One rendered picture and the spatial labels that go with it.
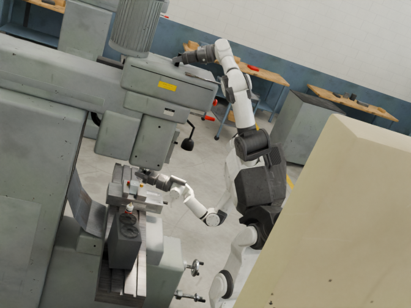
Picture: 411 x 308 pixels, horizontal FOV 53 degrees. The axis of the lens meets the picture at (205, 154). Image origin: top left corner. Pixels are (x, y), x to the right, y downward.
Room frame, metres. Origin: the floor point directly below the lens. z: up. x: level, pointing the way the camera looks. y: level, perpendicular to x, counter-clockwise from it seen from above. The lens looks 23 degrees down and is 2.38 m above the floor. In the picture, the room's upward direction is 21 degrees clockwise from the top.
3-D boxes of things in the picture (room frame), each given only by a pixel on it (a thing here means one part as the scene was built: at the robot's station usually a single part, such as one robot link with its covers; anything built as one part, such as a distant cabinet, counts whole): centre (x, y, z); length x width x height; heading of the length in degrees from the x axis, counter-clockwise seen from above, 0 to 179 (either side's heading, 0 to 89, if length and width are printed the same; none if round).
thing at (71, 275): (2.08, 0.28, 0.43); 0.81 x 0.32 x 0.60; 106
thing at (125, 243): (1.73, 0.23, 1.03); 0.22 x 0.12 x 0.20; 24
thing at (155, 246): (2.08, 0.30, 0.79); 0.50 x 0.35 x 0.12; 106
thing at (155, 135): (2.08, 0.31, 1.47); 0.21 x 0.19 x 0.32; 16
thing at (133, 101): (2.07, 0.34, 1.68); 0.34 x 0.24 x 0.10; 106
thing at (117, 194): (2.23, 0.32, 0.98); 0.35 x 0.15 x 0.11; 109
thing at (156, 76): (2.07, 0.32, 1.81); 0.47 x 0.26 x 0.16; 106
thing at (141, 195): (2.24, 0.29, 1.02); 0.15 x 0.06 x 0.04; 19
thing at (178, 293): (2.09, -0.24, 0.51); 0.22 x 0.06 x 0.06; 106
